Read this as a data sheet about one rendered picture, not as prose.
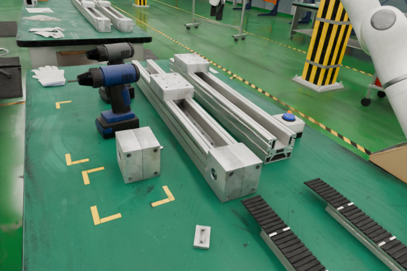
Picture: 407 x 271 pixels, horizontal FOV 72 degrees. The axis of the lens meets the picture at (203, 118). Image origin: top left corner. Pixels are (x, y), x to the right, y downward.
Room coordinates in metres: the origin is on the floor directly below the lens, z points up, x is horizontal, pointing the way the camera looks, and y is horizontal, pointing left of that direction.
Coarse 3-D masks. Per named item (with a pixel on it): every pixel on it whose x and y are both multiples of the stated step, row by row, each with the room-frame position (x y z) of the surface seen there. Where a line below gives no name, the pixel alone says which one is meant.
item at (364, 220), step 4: (364, 216) 0.46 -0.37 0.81; (368, 216) 0.46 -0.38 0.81; (356, 220) 0.45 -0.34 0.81; (360, 220) 0.45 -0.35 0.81; (364, 220) 0.45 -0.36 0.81; (368, 220) 0.45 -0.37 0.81; (372, 220) 0.45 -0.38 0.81; (356, 224) 0.44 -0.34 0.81; (360, 224) 0.43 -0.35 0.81; (364, 224) 0.44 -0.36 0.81
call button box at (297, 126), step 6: (282, 114) 0.89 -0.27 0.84; (282, 120) 0.84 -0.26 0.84; (288, 120) 0.84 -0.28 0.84; (294, 120) 0.84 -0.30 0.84; (300, 120) 0.85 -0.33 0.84; (288, 126) 0.81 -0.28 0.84; (294, 126) 0.82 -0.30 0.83; (300, 126) 0.83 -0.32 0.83; (300, 132) 0.84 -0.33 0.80; (294, 138) 0.83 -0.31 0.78
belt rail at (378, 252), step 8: (328, 208) 0.50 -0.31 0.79; (336, 216) 0.48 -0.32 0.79; (344, 224) 0.46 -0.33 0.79; (352, 224) 0.44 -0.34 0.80; (352, 232) 0.44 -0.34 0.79; (360, 232) 0.43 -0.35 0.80; (360, 240) 0.42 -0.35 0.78; (368, 240) 0.41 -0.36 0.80; (368, 248) 0.40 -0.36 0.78; (376, 248) 0.40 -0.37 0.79; (384, 256) 0.38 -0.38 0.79; (392, 264) 0.36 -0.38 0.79
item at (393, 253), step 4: (400, 244) 0.39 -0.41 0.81; (404, 244) 0.39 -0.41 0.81; (396, 248) 0.38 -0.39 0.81; (400, 248) 0.38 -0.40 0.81; (404, 248) 0.39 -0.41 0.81; (388, 252) 0.37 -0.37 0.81; (392, 252) 0.37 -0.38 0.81; (396, 252) 0.37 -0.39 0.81; (400, 252) 0.37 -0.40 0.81; (404, 252) 0.37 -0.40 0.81; (392, 256) 0.36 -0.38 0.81; (396, 256) 0.36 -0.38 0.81; (400, 256) 0.36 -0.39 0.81; (396, 260) 0.36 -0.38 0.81
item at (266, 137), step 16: (192, 80) 1.15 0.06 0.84; (208, 80) 1.15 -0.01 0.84; (208, 96) 0.99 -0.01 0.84; (224, 96) 1.03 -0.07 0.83; (240, 96) 0.96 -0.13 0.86; (224, 112) 0.88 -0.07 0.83; (240, 112) 0.83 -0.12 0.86; (256, 112) 0.84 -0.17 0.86; (240, 128) 0.79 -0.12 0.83; (256, 128) 0.72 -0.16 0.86; (272, 128) 0.77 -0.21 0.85; (288, 128) 0.74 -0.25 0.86; (256, 144) 0.72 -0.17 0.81; (272, 144) 0.69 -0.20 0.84; (288, 144) 0.71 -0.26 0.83; (272, 160) 0.68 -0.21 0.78
